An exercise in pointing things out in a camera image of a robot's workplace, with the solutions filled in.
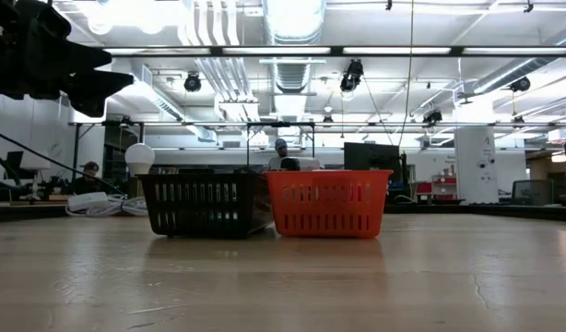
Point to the black ceiling spotlight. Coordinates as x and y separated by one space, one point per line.
192 82
520 84

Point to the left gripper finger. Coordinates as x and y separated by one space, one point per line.
98 90
66 50

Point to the black plastic basket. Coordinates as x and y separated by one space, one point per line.
209 180

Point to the black overhead camera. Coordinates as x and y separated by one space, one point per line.
352 76

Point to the black background rig frame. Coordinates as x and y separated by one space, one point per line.
280 124

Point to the black computer monitor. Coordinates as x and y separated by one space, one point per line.
373 159

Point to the brass lamp with white bulb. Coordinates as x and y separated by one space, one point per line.
139 158

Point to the person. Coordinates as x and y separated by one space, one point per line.
87 180
280 152

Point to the white lamp plug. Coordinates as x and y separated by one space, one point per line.
87 201

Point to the red storage shelf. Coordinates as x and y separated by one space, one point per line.
437 186

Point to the orange plastic basket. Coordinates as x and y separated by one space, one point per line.
329 177

